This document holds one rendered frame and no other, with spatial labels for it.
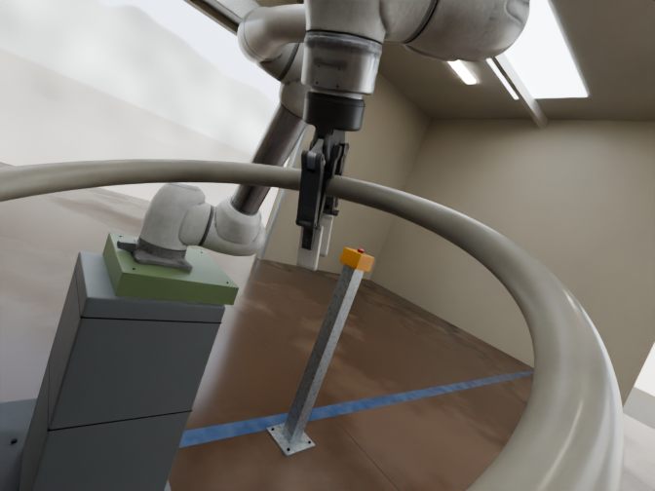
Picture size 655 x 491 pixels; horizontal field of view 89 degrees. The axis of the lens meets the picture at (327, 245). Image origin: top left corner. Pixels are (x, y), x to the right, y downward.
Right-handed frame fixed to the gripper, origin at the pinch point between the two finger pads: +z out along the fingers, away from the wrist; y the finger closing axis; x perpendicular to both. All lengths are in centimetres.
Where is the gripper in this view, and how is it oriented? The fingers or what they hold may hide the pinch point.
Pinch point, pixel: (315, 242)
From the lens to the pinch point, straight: 49.8
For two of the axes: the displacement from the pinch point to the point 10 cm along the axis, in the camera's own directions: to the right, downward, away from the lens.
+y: -3.0, 3.7, -8.8
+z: -1.5, 8.9, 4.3
